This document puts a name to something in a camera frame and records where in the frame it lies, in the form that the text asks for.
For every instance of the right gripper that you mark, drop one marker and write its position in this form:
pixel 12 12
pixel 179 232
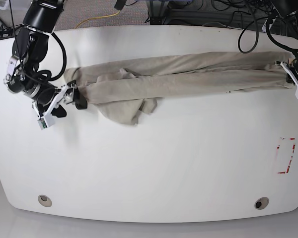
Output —
pixel 49 100

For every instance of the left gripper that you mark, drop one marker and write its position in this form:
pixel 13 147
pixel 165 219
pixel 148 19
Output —
pixel 291 69

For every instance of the beige T-shirt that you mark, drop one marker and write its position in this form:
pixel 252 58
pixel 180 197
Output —
pixel 123 89

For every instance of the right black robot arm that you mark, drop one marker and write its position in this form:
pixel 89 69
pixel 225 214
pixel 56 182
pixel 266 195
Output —
pixel 29 49

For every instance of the white power strip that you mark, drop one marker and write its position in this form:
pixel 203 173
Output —
pixel 265 26

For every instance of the red tape rectangle marking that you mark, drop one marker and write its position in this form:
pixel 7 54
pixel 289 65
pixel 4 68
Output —
pixel 284 154

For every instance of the black tripod stand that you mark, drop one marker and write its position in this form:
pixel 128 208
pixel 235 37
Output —
pixel 6 24

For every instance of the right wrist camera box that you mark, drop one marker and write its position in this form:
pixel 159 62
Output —
pixel 46 121

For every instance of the left table cable grommet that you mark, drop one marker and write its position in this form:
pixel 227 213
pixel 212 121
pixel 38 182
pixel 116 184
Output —
pixel 44 201

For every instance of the table cable grommet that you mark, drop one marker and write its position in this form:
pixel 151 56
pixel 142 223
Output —
pixel 261 203
pixel 44 201

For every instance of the right table cable grommet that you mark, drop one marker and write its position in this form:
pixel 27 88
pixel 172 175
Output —
pixel 261 203

